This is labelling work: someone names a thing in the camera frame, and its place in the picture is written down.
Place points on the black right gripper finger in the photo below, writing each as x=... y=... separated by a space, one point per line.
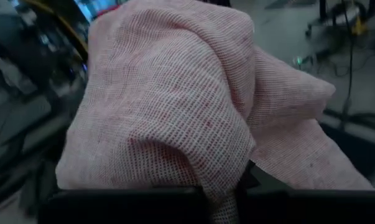
x=248 y=177

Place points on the pink knit garment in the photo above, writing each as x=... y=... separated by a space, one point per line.
x=174 y=93

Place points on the blue lit screen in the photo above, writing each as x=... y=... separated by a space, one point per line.
x=90 y=7

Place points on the black aluminium table frame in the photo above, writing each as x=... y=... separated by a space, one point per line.
x=361 y=149

